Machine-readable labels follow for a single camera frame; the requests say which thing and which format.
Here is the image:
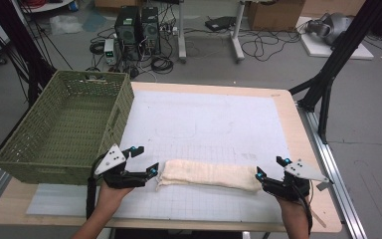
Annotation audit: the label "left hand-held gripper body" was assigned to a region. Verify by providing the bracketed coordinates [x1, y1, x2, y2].
[94, 143, 148, 191]

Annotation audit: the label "white bench power supply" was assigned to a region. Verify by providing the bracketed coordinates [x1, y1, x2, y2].
[102, 37, 119, 66]

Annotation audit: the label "person's left hand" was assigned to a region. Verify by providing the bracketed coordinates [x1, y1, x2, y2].
[95, 180, 135, 214]

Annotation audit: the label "tangled black floor cables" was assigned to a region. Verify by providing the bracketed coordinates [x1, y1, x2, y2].
[239, 29, 303, 63]

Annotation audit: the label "small black computer tower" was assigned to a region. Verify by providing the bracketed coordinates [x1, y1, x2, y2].
[140, 6, 162, 56]

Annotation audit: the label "clear plastic bag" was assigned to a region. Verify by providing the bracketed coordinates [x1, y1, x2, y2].
[49, 14, 85, 36]

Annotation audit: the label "black tripod stand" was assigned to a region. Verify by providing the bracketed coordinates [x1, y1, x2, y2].
[287, 0, 382, 145]

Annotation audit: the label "white grid mat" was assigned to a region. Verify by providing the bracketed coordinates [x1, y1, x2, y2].
[25, 89, 293, 224]

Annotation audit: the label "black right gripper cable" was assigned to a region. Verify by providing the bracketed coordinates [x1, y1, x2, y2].
[292, 183, 314, 235]

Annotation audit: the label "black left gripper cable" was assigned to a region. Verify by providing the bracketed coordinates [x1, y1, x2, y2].
[85, 155, 101, 221]

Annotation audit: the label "white desk leg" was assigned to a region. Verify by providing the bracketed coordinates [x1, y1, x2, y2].
[176, 0, 189, 65]
[230, 0, 247, 65]

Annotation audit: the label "cream towel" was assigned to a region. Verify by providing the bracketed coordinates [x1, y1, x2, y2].
[155, 158, 264, 193]

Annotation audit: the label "person's right hand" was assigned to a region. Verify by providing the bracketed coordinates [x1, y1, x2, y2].
[276, 195, 309, 217]

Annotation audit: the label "green woven basket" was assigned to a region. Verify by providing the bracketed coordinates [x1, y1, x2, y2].
[0, 69, 136, 186]

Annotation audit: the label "large black computer tower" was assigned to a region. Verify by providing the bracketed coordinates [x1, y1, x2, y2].
[113, 5, 144, 63]

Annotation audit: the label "flat black device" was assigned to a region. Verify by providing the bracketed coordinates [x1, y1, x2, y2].
[204, 15, 237, 33]

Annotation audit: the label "white floor board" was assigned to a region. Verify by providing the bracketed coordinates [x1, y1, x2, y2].
[295, 16, 375, 61]

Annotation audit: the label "grey headset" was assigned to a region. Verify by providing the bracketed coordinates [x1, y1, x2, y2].
[304, 12, 354, 46]

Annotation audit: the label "black frame stand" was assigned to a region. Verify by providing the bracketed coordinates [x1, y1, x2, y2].
[0, 0, 58, 108]

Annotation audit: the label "coiled black cable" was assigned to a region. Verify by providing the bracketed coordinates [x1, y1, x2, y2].
[150, 55, 175, 76]

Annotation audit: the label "brown cardboard box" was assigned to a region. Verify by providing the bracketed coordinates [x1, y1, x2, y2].
[246, 0, 306, 33]

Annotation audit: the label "aluminium rail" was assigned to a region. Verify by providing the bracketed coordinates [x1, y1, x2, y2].
[295, 102, 369, 239]

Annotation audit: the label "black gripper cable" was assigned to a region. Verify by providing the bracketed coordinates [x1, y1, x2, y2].
[292, 183, 314, 235]
[85, 155, 101, 221]

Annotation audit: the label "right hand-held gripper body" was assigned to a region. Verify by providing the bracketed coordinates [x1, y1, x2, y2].
[263, 159, 334, 203]

